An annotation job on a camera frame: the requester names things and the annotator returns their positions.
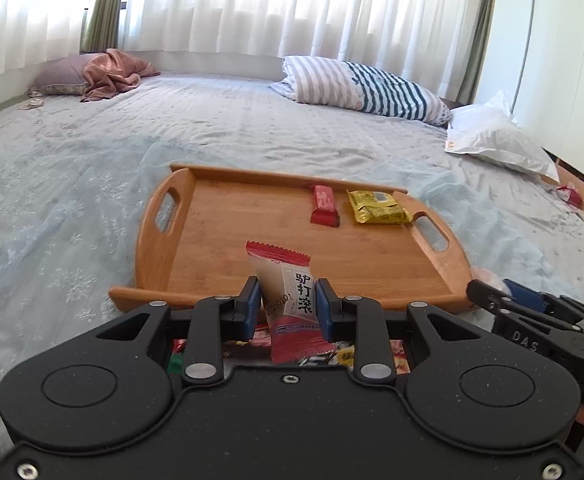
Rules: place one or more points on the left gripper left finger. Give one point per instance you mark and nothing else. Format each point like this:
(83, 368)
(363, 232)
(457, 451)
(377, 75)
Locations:
(212, 322)

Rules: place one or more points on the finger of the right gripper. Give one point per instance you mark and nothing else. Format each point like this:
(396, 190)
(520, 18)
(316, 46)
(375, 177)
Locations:
(561, 307)
(524, 326)

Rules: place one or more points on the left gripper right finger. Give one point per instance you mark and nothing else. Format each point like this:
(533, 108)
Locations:
(360, 321)

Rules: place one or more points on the red beige candy packet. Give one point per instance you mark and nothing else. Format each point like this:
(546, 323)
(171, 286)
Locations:
(289, 301)

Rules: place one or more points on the wooden serving tray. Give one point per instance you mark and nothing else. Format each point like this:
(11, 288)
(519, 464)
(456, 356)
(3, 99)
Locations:
(192, 237)

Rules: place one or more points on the red white small pouch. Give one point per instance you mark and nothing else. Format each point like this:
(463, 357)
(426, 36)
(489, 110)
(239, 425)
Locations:
(570, 195)

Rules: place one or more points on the red snack bar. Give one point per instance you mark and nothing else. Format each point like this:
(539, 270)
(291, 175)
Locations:
(324, 212)

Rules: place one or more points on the yellow snack packet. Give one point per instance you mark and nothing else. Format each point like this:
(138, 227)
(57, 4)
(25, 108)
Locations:
(375, 207)

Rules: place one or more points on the white pillow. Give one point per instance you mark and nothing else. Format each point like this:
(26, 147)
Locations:
(490, 132)

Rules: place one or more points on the light blue bed sheet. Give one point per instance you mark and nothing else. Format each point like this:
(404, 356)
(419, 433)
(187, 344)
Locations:
(75, 176)

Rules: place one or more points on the green drape right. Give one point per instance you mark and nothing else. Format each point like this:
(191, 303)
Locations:
(471, 77)

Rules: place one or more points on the green drape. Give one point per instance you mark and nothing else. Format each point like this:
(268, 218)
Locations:
(471, 77)
(100, 30)

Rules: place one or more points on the striped pillow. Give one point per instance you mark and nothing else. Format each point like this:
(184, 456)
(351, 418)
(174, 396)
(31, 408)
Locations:
(324, 81)

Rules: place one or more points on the white wardrobe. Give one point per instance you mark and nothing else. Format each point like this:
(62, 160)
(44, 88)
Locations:
(535, 55)

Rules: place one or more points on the pink blanket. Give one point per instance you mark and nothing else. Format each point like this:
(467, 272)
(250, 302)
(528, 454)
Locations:
(113, 72)

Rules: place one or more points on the purple pillow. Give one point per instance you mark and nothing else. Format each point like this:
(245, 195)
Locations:
(63, 77)

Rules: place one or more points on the white sheer curtain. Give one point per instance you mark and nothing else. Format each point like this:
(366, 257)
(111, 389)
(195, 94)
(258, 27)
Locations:
(427, 41)

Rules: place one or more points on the green drape left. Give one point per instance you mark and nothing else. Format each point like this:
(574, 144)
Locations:
(100, 30)

